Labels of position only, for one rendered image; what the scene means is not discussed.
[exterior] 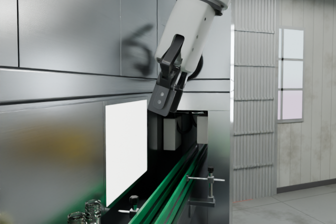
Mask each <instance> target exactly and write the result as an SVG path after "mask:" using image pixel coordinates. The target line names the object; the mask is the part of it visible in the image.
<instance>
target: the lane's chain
mask: <svg viewBox="0 0 336 224"><path fill-rule="evenodd" d="M207 152H208V151H207ZM207 152H206V154H207ZM198 153H199V150H197V152H196V153H195V155H194V156H193V158H192V159H191V161H190V162H189V164H188V165H187V167H186V168H185V170H184V171H183V173H182V174H181V176H180V177H179V179H178V180H177V182H176V183H175V185H174V186H173V188H172V189H171V191H170V192H169V194H168V195H167V197H166V199H165V200H164V202H163V203H162V205H161V206H160V208H159V209H158V211H157V212H156V214H155V215H154V217H153V218H152V220H151V221H150V223H149V224H155V222H156V220H157V219H158V217H159V216H160V214H161V212H162V211H163V209H164V208H165V206H166V204H167V203H168V201H169V199H170V198H171V196H172V195H173V193H174V191H175V190H176V188H177V187H178V185H179V183H180V182H181V180H182V179H183V177H184V175H185V174H186V172H187V170H188V169H189V167H190V166H191V164H192V162H193V161H194V159H195V158H196V156H197V154H198ZM206 154H205V156H206ZM205 156H204V158H205ZM204 158H203V160H204ZM203 160H202V162H203ZM202 162H201V164H202ZM201 164H200V166H201ZM200 166H199V168H200ZM199 168H198V170H199ZM198 170H197V172H198ZM197 172H196V174H197ZM196 174H195V176H196ZM195 176H194V177H195ZM192 182H193V180H192ZM192 182H191V184H192ZM191 184H190V186H191ZM190 186H189V188H190ZM189 188H188V190H189ZM188 190H187V192H188ZM187 192H186V194H187ZM186 194H185V196H186ZM185 196H184V198H185ZM184 198H183V200H184ZM183 200H182V202H181V204H180V206H179V208H178V210H177V212H176V214H175V216H174V218H173V220H172V222H171V224H172V223H173V221H174V219H175V217H176V215H177V213H178V211H179V209H180V207H181V205H182V203H183Z"/></svg>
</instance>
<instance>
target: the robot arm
mask: <svg viewBox="0 0 336 224"><path fill-rule="evenodd" d="M230 3H231V0H176V3H175V5H174V7H173V10H172V12H171V14H170V16H169V19H168V21H167V24H166V26H165V29H164V31H163V34H162V36H161V39H160V42H159V44H158V47H157V49H156V52H155V55H154V58H155V60H156V62H157V63H160V64H161V69H160V71H159V75H158V78H157V80H156V84H155V86H154V89H153V92H152V95H151V98H150V101H149V104H148V107H147V109H148V110H149V111H152V112H154V113H157V114H159V115H162V116H167V115H168V114H169V112H172V113H175V112H176V111H177V109H178V106H179V103H180V100H181V98H182V95H183V92H184V88H185V85H186V82H187V79H188V75H189V73H192V72H194V71H195V69H196V67H197V65H198V63H199V60H200V58H201V55H202V52H203V49H204V47H205V44H206V41H207V38H208V35H209V32H210V29H211V26H212V23H213V20H214V17H215V16H222V15H223V13H224V10H227V9H228V8H229V5H230Z"/></svg>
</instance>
